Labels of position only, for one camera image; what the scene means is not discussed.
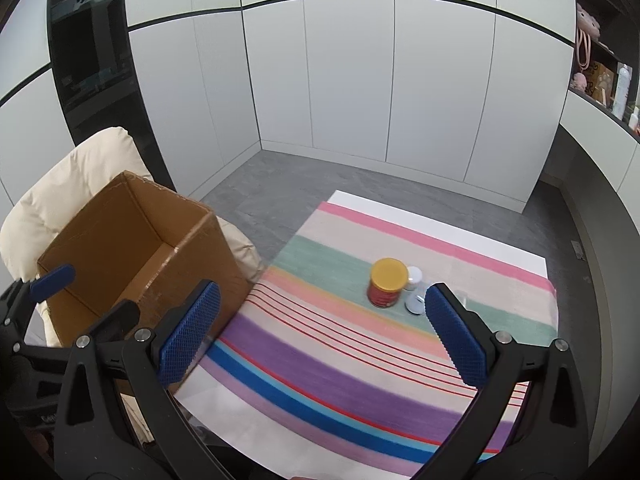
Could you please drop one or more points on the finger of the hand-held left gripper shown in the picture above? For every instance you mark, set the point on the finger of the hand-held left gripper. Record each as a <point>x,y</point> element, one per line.
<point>50,280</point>
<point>117,317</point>

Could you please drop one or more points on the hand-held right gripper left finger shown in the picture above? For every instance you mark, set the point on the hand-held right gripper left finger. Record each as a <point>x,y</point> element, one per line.
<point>192,330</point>

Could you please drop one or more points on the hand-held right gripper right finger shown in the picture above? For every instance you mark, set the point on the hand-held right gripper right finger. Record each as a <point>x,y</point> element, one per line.
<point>457,340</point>

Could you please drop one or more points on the white round jar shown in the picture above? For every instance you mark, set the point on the white round jar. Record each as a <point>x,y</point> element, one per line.
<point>415,303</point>

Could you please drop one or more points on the brown cardboard box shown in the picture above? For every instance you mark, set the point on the brown cardboard box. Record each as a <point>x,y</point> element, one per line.
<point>100,230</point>

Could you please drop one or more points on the pale small jar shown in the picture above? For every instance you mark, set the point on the pale small jar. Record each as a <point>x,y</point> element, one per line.
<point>414,277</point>

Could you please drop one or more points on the red can with yellow lid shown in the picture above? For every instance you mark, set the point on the red can with yellow lid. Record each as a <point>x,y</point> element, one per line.
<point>387,282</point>

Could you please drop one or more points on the cream padded armchair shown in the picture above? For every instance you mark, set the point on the cream padded armchair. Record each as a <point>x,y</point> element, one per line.
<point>65,180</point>

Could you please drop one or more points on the striped colourful table cloth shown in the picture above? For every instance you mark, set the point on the striped colourful table cloth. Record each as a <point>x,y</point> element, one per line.
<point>240,420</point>

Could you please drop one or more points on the striped multicolour cloth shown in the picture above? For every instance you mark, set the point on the striped multicolour cloth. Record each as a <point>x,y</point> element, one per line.
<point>350,350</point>

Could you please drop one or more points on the grey floor socket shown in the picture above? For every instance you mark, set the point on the grey floor socket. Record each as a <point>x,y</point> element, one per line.
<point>577,250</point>

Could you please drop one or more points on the curved white counter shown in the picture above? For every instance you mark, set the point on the curved white counter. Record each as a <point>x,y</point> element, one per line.
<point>600,160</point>

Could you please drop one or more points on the small white bottle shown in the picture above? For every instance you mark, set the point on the small white bottle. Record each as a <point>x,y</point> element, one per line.
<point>634,119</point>

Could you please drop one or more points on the pink small plush toy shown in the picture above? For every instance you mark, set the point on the pink small plush toy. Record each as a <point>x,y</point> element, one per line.
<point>579,81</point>

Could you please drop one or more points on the brown printed box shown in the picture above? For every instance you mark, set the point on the brown printed box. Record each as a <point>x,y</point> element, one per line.
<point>600,82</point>

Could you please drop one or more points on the white spray bottle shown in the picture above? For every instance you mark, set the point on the white spray bottle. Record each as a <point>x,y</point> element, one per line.
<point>622,90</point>

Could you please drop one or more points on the pink plush bag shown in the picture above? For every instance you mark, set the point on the pink plush bag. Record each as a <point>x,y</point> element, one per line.
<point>586,30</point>

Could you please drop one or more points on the black glossy wall panel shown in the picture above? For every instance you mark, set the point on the black glossy wall panel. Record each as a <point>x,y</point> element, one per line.
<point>95,60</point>

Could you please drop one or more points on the white wall cabinets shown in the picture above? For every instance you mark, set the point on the white wall cabinets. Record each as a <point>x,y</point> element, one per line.
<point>350,85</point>

